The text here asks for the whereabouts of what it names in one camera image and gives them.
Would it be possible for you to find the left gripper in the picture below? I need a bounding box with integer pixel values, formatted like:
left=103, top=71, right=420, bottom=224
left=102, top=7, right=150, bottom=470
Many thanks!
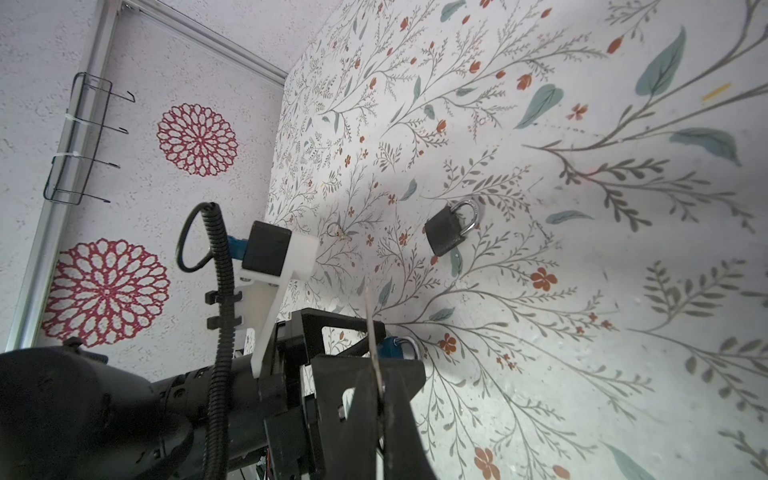
left=257, top=308, right=427, bottom=480

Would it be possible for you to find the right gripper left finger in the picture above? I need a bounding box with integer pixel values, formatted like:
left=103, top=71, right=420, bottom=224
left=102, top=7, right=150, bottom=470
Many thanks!
left=325, top=367, right=379, bottom=480

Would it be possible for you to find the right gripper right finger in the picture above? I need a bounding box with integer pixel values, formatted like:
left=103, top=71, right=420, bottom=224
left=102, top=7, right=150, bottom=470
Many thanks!
left=383, top=377, right=436, bottom=480

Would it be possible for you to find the blue padlock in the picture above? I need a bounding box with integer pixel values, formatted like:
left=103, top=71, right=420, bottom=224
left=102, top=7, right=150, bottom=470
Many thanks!
left=377, top=336, right=423, bottom=361

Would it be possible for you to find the silver key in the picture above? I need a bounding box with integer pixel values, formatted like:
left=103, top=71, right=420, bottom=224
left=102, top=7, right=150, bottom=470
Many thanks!
left=326, top=221, right=351, bottom=241
left=363, top=287, right=384, bottom=400

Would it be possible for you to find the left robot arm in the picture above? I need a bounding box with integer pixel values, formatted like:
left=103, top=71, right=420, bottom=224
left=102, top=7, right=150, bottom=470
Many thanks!
left=1, top=308, right=434, bottom=479

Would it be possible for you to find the silver key on table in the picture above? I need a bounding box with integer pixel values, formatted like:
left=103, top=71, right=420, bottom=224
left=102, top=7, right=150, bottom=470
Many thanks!
left=326, top=221, right=351, bottom=241

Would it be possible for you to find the black padlock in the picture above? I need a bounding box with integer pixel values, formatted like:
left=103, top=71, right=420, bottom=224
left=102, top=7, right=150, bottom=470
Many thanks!
left=424, top=198, right=481, bottom=257

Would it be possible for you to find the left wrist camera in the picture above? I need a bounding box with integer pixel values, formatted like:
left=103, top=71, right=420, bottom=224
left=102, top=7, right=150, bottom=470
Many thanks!
left=228, top=221, right=320, bottom=378

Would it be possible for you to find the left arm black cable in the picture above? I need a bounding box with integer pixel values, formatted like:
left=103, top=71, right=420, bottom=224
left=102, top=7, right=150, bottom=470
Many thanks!
left=175, top=201, right=238, bottom=480

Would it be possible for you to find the black wire wall rack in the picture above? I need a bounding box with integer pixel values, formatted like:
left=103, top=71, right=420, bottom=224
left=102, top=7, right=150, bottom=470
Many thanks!
left=43, top=71, right=136, bottom=205

